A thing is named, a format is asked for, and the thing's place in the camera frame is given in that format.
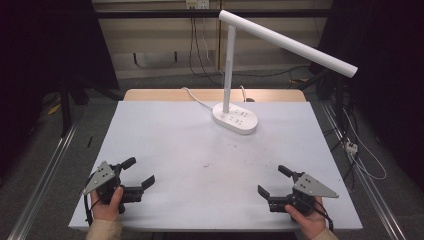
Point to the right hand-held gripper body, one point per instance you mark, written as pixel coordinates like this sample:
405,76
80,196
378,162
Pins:
308,190

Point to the aluminium floor rail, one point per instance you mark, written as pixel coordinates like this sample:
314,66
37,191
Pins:
370,190
43,181

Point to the person's right hand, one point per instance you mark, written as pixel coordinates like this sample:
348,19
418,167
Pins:
311,223

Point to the person's left hand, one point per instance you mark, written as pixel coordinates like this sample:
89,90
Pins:
106,210

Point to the yellow floor tape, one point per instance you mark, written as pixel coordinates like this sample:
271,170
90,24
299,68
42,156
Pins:
55,109

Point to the black metal stand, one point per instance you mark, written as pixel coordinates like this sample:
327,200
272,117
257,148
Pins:
66,103

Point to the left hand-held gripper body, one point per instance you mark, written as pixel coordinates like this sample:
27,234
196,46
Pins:
106,178

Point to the white wall outlet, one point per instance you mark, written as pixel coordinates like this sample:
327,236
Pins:
197,3

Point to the white power strip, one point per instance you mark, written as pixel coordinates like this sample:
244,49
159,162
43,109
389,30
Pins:
351,147

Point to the white desk lamp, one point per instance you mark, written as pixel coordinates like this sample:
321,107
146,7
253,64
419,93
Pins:
235,118

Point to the wooden table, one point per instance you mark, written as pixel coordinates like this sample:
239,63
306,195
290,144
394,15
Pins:
156,95

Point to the black curtain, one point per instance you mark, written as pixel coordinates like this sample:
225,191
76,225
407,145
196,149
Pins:
390,83
40,50

